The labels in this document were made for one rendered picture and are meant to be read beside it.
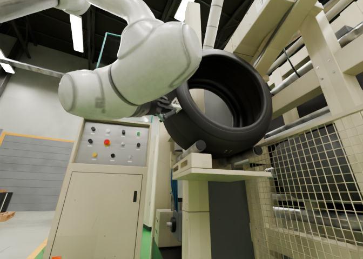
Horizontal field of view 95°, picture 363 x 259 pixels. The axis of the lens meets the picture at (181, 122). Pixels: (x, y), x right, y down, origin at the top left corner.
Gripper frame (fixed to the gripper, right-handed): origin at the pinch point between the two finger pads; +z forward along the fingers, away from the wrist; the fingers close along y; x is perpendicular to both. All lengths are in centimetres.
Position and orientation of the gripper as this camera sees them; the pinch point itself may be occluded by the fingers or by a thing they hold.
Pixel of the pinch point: (173, 107)
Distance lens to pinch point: 68.2
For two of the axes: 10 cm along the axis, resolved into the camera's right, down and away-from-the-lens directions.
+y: 4.7, 8.5, -2.3
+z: 4.5, -0.1, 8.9
